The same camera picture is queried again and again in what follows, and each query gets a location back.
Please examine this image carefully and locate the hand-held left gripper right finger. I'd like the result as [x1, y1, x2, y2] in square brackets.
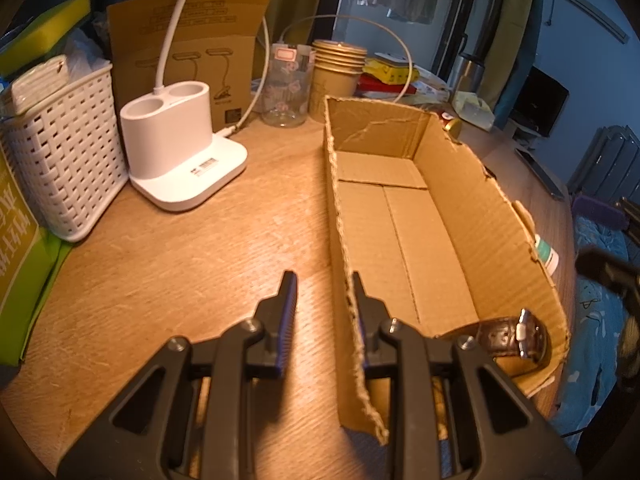
[351, 271, 583, 480]

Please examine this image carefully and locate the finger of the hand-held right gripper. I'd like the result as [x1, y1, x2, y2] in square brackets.
[575, 245, 640, 311]

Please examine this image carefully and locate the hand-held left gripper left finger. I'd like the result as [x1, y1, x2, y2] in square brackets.
[56, 270, 299, 480]

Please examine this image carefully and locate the brown cardboard box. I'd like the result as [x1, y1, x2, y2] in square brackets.
[322, 94, 572, 446]

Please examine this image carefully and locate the blue printed bed sheet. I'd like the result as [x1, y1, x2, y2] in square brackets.
[552, 210, 640, 451]

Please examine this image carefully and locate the white bottle with green label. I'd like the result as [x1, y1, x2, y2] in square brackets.
[534, 234, 561, 276]

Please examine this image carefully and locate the grey radiator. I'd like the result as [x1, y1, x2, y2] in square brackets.
[567, 125, 640, 201]

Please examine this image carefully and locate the black monitor screen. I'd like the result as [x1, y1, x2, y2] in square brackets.
[512, 66, 571, 137]

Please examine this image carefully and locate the white desk lamp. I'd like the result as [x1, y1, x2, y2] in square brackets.
[119, 0, 249, 212]

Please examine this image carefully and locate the pale yellow tissue pack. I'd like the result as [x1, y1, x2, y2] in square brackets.
[452, 91, 496, 128]

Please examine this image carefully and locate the clear printed glass cup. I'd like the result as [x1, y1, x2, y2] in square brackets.
[261, 44, 316, 128]

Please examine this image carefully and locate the stack of brown paper cups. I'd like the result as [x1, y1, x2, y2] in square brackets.
[308, 39, 368, 123]

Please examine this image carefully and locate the steel thermos flask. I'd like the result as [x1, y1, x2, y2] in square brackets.
[447, 52, 488, 93]

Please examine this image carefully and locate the white blue packet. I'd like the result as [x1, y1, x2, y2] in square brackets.
[415, 67, 453, 106]

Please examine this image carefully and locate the yellow packet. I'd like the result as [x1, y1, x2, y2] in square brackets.
[362, 57, 411, 86]

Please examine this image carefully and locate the yellow curtain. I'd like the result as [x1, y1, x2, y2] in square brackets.
[482, 0, 540, 116]

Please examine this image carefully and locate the green printed box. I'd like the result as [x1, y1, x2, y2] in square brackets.
[0, 152, 71, 366]

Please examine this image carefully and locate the white woven plastic basket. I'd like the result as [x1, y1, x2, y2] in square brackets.
[0, 55, 130, 243]

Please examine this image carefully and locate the brown cardboard lamp packaging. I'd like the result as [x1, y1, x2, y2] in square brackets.
[106, 0, 274, 133]

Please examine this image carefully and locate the clear plastic bag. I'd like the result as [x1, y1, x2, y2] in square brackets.
[60, 27, 113, 73]

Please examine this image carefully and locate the beige packet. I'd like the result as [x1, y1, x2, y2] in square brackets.
[10, 55, 71, 111]

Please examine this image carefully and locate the yellow green sponge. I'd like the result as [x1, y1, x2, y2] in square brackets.
[0, 0, 93, 76]

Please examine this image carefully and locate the brown leather strap wristwatch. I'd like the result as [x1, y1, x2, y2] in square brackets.
[435, 308, 551, 376]

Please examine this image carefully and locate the black sliding door frame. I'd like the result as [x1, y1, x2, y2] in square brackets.
[325, 0, 481, 78]

